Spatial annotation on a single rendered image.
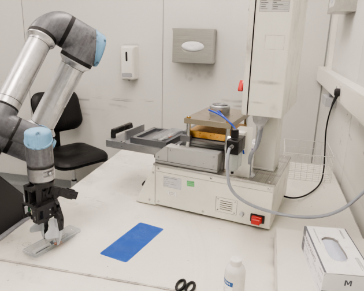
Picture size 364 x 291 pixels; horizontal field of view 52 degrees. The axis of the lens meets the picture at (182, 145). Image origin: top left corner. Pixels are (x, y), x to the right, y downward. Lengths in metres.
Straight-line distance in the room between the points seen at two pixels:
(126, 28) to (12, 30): 1.02
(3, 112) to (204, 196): 0.72
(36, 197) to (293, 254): 0.76
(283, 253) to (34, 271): 0.72
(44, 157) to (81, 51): 0.42
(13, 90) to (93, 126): 2.10
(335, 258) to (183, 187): 0.60
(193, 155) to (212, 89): 1.62
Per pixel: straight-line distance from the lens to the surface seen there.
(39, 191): 1.16
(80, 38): 1.35
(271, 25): 1.21
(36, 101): 3.05
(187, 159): 1.36
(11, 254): 1.28
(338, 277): 1.01
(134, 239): 1.27
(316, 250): 1.08
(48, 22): 1.34
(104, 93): 3.19
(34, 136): 1.10
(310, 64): 2.88
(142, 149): 1.50
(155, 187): 1.46
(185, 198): 1.41
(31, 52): 1.29
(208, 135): 1.37
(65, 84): 1.37
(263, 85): 1.22
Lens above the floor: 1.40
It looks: 17 degrees down
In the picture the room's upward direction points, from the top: 2 degrees clockwise
